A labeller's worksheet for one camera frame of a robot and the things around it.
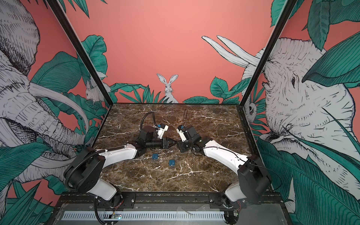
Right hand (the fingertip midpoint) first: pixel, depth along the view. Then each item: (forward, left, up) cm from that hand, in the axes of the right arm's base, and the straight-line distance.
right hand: (177, 143), depth 83 cm
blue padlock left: (-3, +15, -12) cm, 20 cm away
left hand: (+1, +1, +2) cm, 2 cm away
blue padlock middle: (-7, +4, -12) cm, 15 cm away
